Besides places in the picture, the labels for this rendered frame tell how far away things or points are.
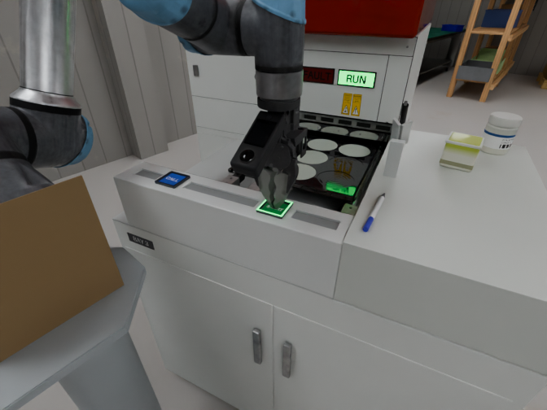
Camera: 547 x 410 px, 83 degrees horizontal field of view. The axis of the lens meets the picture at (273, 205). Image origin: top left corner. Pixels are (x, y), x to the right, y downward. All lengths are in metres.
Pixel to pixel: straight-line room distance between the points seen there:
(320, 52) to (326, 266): 0.72
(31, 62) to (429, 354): 0.90
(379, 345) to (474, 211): 0.32
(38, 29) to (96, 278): 0.46
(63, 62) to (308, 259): 0.59
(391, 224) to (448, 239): 0.09
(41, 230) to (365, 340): 0.61
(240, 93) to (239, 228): 0.73
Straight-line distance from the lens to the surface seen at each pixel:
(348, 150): 1.04
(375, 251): 0.54
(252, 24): 0.50
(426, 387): 0.77
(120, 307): 0.68
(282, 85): 0.50
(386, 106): 1.08
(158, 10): 0.41
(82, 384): 0.85
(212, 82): 1.32
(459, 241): 0.62
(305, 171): 0.89
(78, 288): 0.68
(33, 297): 0.65
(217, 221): 0.65
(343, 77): 1.09
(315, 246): 0.57
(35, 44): 0.75
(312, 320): 0.72
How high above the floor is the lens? 1.31
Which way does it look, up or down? 34 degrees down
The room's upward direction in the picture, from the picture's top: straight up
